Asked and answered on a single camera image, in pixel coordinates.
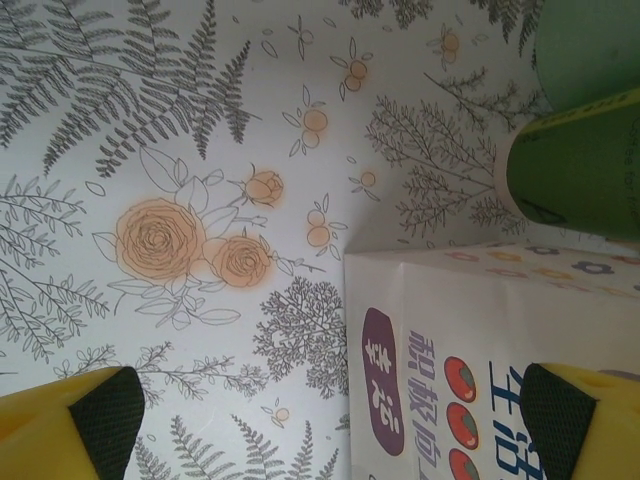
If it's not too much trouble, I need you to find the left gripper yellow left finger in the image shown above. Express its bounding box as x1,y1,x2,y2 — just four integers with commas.
0,365,146,480

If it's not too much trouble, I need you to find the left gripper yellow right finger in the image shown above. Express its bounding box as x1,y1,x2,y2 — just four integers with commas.
519,362,640,480

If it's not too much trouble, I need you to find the green paper coffee cup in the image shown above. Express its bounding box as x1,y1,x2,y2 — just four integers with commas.
492,85,640,247

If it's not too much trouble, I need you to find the floral printed table cloth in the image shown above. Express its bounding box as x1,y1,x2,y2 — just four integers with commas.
0,0,551,480

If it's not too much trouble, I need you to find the mint green holder cup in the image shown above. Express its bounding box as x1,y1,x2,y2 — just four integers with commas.
530,0,640,115

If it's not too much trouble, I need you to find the white printed paper bag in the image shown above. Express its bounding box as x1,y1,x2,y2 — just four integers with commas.
343,242,640,480

